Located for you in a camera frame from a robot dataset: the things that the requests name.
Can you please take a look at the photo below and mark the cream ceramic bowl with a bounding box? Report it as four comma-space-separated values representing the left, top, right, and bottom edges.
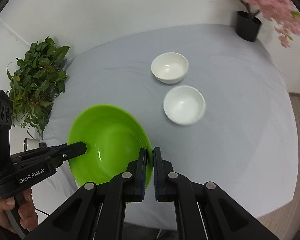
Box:
151, 52, 189, 85

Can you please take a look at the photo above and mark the white ceramic bowl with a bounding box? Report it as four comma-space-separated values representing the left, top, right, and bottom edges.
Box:
163, 86, 206, 126

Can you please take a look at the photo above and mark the green plastic bowl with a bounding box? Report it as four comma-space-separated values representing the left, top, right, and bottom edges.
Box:
68, 104, 153, 186

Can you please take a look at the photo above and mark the left hand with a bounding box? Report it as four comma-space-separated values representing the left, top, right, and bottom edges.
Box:
0, 187, 39, 233

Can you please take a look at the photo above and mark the black flower pot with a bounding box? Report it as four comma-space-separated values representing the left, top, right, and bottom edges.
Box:
235, 11, 262, 42

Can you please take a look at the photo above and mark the green leafy potted plant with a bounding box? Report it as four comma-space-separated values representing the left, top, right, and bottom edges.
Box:
7, 36, 70, 137

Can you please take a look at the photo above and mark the pink artificial blossom tree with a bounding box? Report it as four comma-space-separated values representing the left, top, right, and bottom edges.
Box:
239, 0, 300, 48

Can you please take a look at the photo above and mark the white paper cup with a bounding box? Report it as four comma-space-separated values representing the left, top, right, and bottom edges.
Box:
23, 138, 40, 151

